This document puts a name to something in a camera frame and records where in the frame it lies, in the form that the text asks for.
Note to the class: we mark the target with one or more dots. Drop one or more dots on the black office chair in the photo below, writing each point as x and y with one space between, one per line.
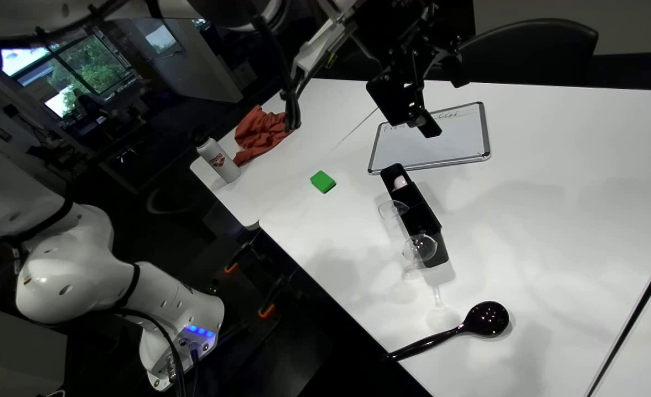
525 44

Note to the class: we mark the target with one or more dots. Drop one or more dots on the computer monitor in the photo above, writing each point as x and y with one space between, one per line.
90 64

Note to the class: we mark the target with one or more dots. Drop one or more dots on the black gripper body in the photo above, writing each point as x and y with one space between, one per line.
399 95

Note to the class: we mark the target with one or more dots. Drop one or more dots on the clear glass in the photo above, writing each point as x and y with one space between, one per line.
440 310

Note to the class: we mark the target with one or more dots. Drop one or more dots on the orange and black clamp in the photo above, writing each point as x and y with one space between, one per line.
267 312
230 268

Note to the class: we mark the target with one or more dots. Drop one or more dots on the green block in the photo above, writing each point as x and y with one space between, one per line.
323 181

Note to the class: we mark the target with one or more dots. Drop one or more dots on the white bottle with red print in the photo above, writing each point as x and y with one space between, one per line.
220 156

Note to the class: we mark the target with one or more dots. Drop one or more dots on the red cloth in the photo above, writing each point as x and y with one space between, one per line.
259 132

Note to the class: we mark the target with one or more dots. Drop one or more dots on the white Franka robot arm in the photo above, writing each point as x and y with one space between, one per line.
73 279

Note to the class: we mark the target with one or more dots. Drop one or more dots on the clear plastic container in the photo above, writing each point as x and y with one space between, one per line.
395 232

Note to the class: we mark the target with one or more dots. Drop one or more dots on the black spoon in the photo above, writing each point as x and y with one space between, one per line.
487 318

